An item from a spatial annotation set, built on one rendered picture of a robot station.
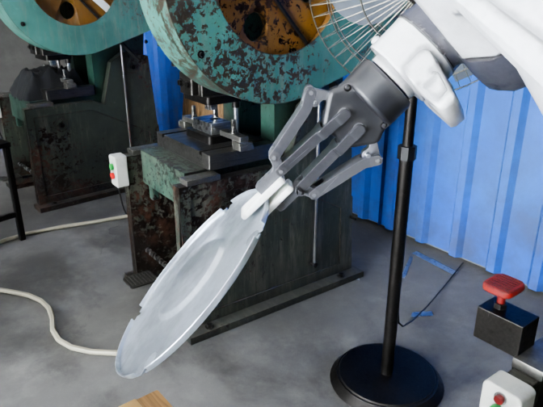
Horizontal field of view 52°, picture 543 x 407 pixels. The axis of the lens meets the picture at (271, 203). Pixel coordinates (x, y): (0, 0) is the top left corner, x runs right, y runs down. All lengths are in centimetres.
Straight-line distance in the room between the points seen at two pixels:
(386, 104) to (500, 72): 13
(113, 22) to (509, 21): 313
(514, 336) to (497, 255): 166
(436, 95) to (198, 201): 153
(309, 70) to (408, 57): 134
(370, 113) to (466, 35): 16
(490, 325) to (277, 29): 120
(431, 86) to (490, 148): 211
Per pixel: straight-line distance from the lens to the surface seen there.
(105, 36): 346
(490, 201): 277
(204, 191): 205
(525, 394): 112
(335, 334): 228
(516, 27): 44
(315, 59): 197
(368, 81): 64
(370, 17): 150
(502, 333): 118
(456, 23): 55
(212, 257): 69
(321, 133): 65
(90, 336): 237
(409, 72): 63
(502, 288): 114
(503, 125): 267
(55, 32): 334
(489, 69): 59
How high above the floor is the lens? 129
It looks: 22 degrees down
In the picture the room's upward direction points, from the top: straight up
